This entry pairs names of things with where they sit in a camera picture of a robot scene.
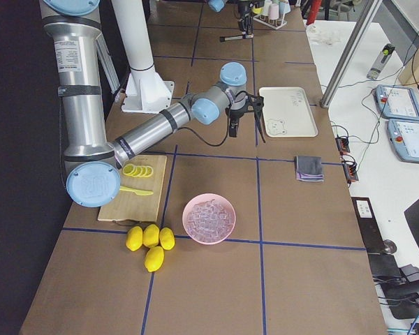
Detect steel muddler black head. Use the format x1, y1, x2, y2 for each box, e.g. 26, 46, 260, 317
219, 34, 254, 43

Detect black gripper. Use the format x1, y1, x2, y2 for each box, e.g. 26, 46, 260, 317
226, 99, 247, 137
237, 3, 254, 38

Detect cream bear tray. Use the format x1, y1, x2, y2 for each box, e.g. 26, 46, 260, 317
259, 87, 318, 137

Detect lower teach pendant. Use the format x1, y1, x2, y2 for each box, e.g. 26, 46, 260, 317
388, 119, 419, 163

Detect lemon slices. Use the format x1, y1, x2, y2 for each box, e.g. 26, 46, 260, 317
122, 163, 154, 178

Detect pile of clear ice cubes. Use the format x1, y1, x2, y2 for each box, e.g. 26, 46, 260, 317
184, 199, 235, 245

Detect grey purple folded cloth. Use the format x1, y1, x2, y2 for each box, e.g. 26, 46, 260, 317
295, 156, 324, 182

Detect whole lemon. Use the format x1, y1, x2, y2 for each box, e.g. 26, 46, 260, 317
145, 246, 165, 272
126, 226, 143, 251
142, 224, 160, 248
159, 227, 175, 251

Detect bamboo cutting board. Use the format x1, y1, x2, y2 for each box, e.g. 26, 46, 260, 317
98, 155, 167, 223

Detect white wire cup rack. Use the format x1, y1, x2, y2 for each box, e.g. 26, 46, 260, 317
253, 15, 287, 30

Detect aluminium frame post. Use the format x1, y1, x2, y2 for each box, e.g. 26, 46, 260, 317
320, 0, 383, 108

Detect upper teach pendant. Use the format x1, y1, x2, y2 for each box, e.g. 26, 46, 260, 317
375, 84, 419, 121

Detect yellow plastic knife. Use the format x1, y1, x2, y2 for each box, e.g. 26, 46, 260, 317
119, 186, 154, 196

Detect pink bowl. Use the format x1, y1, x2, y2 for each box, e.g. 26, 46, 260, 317
182, 193, 236, 245

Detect teach pendant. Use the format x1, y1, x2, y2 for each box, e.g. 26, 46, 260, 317
375, 84, 419, 121
388, 119, 419, 163

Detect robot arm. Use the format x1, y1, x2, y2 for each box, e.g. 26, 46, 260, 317
207, 0, 264, 43
40, 1, 247, 207

